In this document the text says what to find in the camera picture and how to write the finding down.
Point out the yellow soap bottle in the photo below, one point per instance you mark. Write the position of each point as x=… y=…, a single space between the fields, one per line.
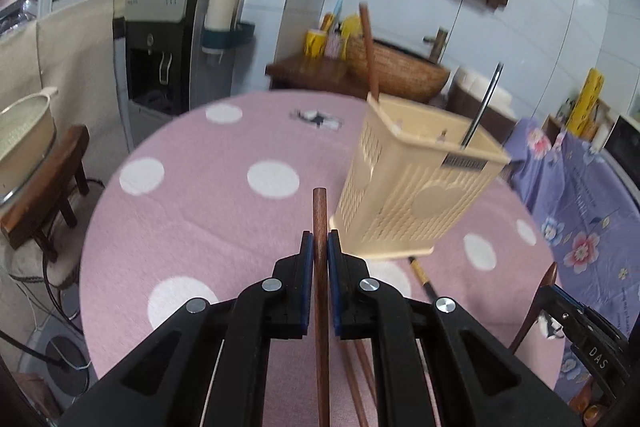
x=350 y=27

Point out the brown wooden chopstick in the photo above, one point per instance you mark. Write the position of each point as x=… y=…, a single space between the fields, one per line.
x=321 y=313
x=352 y=379
x=369 y=49

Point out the right hand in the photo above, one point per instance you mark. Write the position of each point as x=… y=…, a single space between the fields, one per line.
x=590 y=404

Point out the white microwave oven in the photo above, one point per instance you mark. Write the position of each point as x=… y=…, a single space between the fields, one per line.
x=623 y=146

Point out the beige fabric cover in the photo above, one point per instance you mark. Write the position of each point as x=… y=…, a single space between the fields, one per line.
x=71 y=50

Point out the paper cup stack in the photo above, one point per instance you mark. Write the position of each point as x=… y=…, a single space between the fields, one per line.
x=220 y=14

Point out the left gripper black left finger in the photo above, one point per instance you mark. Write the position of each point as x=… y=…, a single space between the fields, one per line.
x=206 y=365

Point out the cream pot with lid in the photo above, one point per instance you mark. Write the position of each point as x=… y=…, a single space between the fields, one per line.
x=28 y=133

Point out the dark wooden chair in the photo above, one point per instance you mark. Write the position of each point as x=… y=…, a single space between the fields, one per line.
x=47 y=194

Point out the purple floral cloth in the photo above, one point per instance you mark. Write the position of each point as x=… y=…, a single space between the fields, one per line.
x=586 y=216

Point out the wooden washstand counter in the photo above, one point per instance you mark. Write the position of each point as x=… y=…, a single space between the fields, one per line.
x=322 y=74

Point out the beige plastic utensil holder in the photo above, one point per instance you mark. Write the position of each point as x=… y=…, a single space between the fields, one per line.
x=415 y=171

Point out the black gold-banded chopstick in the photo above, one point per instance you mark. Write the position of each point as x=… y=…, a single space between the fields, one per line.
x=423 y=278

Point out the yellow mug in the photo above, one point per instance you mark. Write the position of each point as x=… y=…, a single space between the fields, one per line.
x=315 y=43

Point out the white rice cooker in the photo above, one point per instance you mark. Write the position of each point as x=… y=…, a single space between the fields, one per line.
x=465 y=96

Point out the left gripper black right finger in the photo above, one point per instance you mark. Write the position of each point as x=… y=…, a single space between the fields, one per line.
x=435 y=365

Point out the grey water dispenser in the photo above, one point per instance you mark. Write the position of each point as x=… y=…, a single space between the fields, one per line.
x=161 y=69

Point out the bamboo faucet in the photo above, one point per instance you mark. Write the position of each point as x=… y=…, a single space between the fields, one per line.
x=438 y=44

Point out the yellow roll package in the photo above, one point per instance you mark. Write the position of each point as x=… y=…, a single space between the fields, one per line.
x=586 y=102

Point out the woven brown basin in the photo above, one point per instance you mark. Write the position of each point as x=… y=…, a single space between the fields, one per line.
x=400 y=72

